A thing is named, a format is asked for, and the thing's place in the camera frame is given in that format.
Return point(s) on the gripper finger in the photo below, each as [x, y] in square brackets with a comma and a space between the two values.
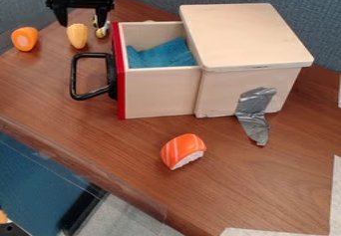
[101, 15]
[61, 17]

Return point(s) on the yellow toy corn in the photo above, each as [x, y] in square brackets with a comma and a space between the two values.
[77, 35]

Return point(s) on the drawer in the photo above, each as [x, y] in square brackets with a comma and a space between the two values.
[146, 70]

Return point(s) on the yellow and white toy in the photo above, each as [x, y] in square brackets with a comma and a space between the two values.
[101, 29]

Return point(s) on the orange toy carrot piece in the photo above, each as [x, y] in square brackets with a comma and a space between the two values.
[24, 38]

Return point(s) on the blue cloth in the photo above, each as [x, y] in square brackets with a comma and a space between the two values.
[160, 54]

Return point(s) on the cabinet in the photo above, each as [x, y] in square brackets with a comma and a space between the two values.
[246, 54]

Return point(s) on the toy salmon sushi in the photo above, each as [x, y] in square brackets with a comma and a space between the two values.
[182, 151]

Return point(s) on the grey tape strip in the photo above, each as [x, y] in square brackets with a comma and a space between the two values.
[254, 112]

